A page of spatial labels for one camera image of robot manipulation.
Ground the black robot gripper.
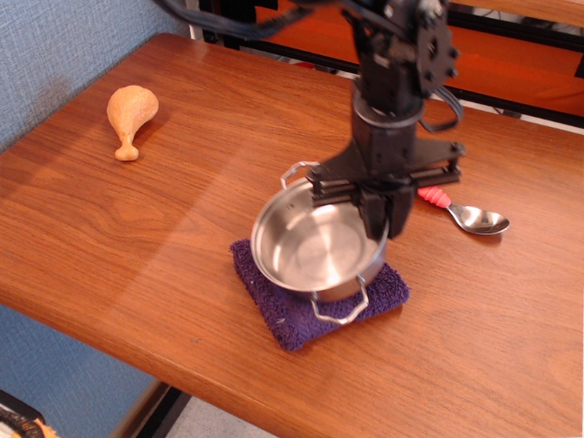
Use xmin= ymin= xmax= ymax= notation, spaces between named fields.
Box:
xmin=307 ymin=100 xmax=465 ymax=239

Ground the silver steel pot with handles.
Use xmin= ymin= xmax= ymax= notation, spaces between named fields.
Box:
xmin=250 ymin=161 xmax=389 ymax=326

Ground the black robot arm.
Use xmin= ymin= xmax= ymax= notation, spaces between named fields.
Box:
xmin=307 ymin=1 xmax=465 ymax=239

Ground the orange panel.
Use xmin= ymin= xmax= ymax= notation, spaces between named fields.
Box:
xmin=255 ymin=0 xmax=584 ymax=118

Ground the toy chicken drumstick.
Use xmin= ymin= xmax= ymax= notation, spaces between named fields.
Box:
xmin=106 ymin=85 xmax=159 ymax=162

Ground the dark object bottom left corner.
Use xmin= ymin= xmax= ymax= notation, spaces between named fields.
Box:
xmin=1 ymin=391 xmax=58 ymax=438

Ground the spoon with pink handle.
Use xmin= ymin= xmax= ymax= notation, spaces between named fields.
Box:
xmin=417 ymin=186 xmax=510 ymax=235

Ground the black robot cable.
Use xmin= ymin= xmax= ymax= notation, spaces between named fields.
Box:
xmin=154 ymin=0 xmax=465 ymax=134

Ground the black metal frame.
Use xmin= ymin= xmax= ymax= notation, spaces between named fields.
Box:
xmin=198 ymin=0 xmax=584 ymax=130

